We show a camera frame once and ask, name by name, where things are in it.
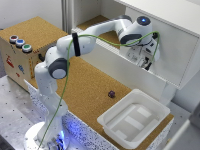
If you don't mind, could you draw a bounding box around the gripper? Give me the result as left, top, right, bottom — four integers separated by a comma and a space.
127, 37, 161, 67

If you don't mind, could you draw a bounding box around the white plastic box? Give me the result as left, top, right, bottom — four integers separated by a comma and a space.
96, 88, 172, 150

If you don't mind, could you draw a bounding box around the purple block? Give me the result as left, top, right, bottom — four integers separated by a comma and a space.
107, 90, 116, 99

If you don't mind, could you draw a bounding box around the black drawer handle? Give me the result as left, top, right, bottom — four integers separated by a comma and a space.
37, 52, 46, 64

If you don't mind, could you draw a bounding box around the white cabinet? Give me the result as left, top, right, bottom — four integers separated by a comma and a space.
70, 0, 200, 106

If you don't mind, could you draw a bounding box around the green button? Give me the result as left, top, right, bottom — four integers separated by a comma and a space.
21, 43, 33, 54

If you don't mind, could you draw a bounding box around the blue button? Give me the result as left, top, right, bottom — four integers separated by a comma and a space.
15, 38, 26, 49

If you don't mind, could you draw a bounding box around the red button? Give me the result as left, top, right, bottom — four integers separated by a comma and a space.
9, 34, 19, 44

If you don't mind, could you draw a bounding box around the green cable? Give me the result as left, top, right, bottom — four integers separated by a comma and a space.
36, 30, 161, 150

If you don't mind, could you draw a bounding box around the white sliding door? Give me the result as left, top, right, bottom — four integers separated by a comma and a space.
118, 7, 200, 90

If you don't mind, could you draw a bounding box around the wooden drawer box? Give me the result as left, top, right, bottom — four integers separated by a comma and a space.
0, 16, 70, 93

